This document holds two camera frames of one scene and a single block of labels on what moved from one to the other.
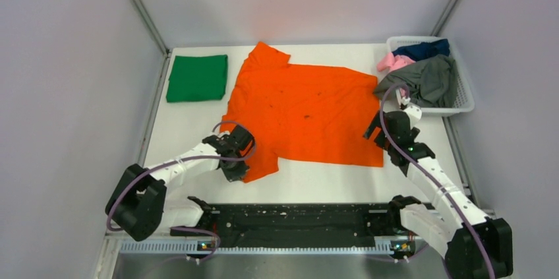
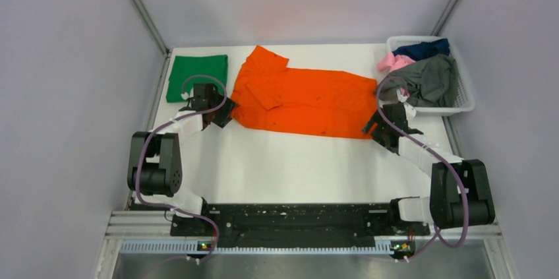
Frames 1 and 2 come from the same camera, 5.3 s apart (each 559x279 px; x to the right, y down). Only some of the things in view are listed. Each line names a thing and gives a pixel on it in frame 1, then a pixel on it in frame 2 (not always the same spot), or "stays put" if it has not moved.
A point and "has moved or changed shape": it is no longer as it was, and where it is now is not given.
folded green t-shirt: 194,78 stays put
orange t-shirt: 300,114 has moved or changed shape
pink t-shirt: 389,61 stays put
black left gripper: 237,174 → 223,118
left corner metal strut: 138,3 stays put
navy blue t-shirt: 424,50 stays put
